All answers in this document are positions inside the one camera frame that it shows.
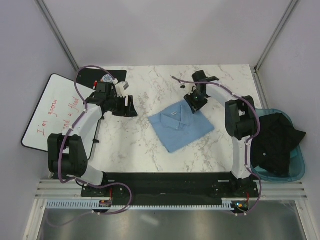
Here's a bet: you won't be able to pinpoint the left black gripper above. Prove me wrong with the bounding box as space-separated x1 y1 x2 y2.
106 94 137 118

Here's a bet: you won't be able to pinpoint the teal plastic bin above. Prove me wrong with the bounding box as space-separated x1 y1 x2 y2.
250 108 307 183

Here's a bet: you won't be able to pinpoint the black clothes in bin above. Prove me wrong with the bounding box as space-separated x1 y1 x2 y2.
250 112 307 177

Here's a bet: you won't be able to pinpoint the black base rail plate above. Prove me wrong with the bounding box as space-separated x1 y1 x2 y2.
81 172 260 206

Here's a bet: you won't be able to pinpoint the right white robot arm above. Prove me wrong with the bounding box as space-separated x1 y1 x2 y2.
184 70 261 197

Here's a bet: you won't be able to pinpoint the blue white round container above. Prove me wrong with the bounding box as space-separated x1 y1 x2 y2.
100 74 115 83

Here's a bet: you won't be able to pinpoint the black mat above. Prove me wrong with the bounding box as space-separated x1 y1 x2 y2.
76 68 127 89

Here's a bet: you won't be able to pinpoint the red white marker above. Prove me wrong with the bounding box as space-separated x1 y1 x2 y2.
93 80 98 90

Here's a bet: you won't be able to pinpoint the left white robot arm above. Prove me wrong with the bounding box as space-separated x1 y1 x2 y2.
47 81 138 197

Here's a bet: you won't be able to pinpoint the light blue long sleeve shirt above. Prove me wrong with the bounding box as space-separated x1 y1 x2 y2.
148 100 215 153

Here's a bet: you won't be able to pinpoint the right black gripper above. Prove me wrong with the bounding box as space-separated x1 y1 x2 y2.
183 89 208 115

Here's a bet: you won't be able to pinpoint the white slotted cable duct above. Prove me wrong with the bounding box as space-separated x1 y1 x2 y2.
45 199 241 211

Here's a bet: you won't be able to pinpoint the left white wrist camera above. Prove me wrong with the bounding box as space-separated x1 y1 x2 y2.
115 81 129 98

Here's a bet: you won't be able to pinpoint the white dry-erase board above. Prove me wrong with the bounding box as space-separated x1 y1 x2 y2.
21 74 101 159

